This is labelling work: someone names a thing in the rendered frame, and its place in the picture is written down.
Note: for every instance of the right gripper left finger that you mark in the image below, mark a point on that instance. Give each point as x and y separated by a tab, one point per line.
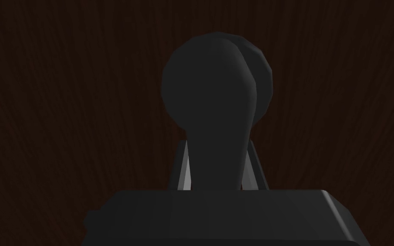
182	171

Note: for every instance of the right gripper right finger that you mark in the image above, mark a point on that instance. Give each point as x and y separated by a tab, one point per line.
255	171

